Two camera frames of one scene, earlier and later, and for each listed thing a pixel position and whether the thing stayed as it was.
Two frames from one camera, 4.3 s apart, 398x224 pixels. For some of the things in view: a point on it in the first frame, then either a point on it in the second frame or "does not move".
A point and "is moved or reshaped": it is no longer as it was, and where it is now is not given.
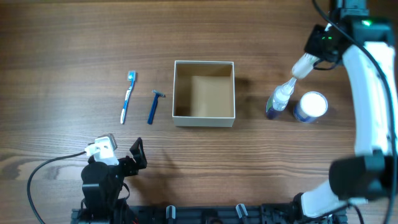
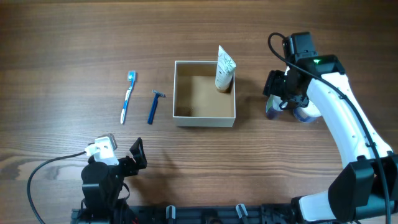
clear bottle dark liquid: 277,100 does not move
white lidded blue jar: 311,106 does not move
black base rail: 270,214 does not move
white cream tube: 303,66 is moved or reshaped
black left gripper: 132,168 does not move
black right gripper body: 316,45 → 278,84
